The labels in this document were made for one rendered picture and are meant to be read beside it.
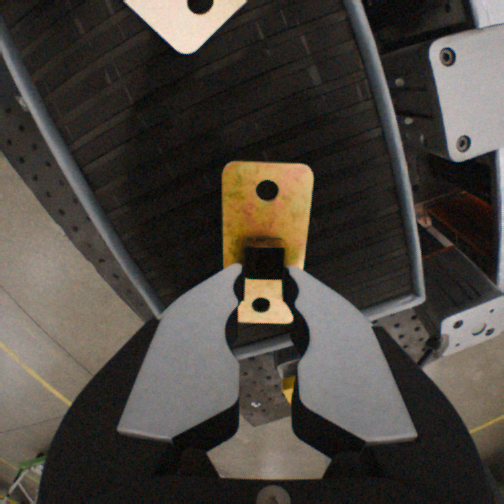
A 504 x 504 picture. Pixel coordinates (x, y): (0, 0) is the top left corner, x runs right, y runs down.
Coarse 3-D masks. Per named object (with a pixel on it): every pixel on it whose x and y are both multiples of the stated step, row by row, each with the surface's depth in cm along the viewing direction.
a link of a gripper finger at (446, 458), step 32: (384, 352) 8; (416, 384) 7; (416, 416) 6; (448, 416) 6; (384, 448) 6; (416, 448) 5; (448, 448) 5; (416, 480) 5; (448, 480) 5; (480, 480) 5
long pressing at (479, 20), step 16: (464, 0) 20; (480, 0) 19; (496, 0) 19; (480, 16) 20; (496, 16) 20; (496, 160) 27; (496, 176) 27; (496, 192) 28; (496, 208) 29; (496, 224) 30; (496, 240) 31; (496, 256) 32; (496, 272) 33
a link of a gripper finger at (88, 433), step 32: (160, 320) 9; (128, 352) 8; (96, 384) 7; (128, 384) 7; (64, 416) 6; (96, 416) 6; (64, 448) 5; (96, 448) 5; (128, 448) 5; (160, 448) 5; (64, 480) 5; (96, 480) 5; (128, 480) 5
